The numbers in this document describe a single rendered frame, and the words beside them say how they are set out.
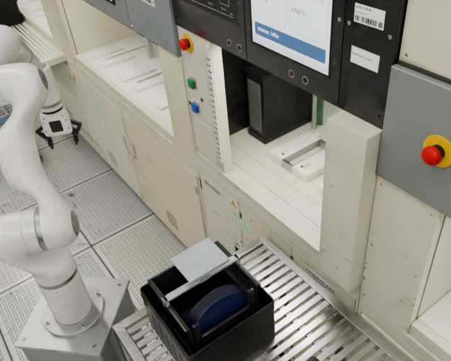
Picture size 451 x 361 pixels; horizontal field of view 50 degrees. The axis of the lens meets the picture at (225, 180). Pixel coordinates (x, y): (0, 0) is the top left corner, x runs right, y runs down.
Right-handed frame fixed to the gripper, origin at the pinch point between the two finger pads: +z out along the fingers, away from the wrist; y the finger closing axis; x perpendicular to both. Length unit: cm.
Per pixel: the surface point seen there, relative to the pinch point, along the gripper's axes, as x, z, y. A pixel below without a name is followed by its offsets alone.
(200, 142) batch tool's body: -5, 7, 51
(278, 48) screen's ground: -50, -47, 71
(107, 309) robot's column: -62, 25, 10
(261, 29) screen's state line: -44, -50, 68
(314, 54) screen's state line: -61, -50, 77
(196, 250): -75, -7, 41
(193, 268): -81, -7, 40
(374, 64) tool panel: -77, -53, 84
